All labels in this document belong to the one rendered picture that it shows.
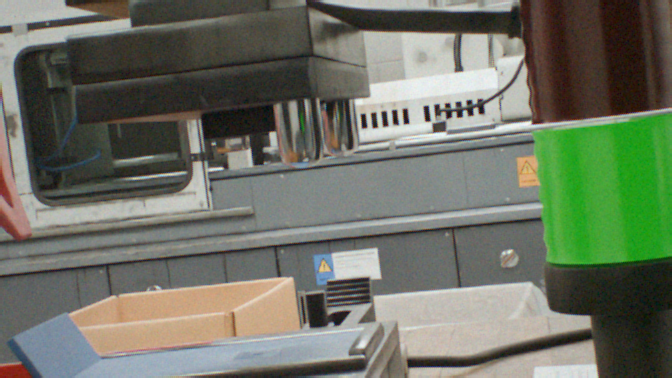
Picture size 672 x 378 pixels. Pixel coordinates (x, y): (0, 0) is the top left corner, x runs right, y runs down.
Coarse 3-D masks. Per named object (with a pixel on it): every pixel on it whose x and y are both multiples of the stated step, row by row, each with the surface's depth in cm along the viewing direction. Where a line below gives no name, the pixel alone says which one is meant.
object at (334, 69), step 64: (64, 0) 57; (128, 0) 56; (192, 0) 55; (256, 0) 55; (128, 64) 53; (192, 64) 53; (256, 64) 53; (320, 64) 54; (256, 128) 59; (320, 128) 55
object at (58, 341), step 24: (24, 336) 61; (48, 336) 64; (72, 336) 66; (312, 336) 66; (336, 336) 65; (24, 360) 60; (48, 360) 62; (72, 360) 64; (96, 360) 67; (120, 360) 66; (144, 360) 65; (168, 360) 64; (192, 360) 63; (216, 360) 62; (240, 360) 61; (264, 360) 61; (288, 360) 60
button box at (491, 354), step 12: (552, 336) 104; (564, 336) 104; (576, 336) 104; (588, 336) 105; (492, 348) 100; (504, 348) 101; (516, 348) 102; (528, 348) 102; (408, 360) 96; (420, 360) 96; (432, 360) 96; (444, 360) 96; (456, 360) 97; (468, 360) 97; (480, 360) 98; (492, 360) 100; (408, 372) 96
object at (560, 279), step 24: (552, 264) 34; (576, 264) 33; (600, 264) 33; (624, 264) 32; (648, 264) 32; (552, 288) 33; (576, 288) 33; (600, 288) 32; (624, 288) 32; (648, 288) 32; (576, 312) 33; (600, 312) 32; (624, 312) 32; (648, 312) 32; (600, 336) 33; (624, 336) 33; (648, 336) 33; (600, 360) 34; (624, 360) 33; (648, 360) 33
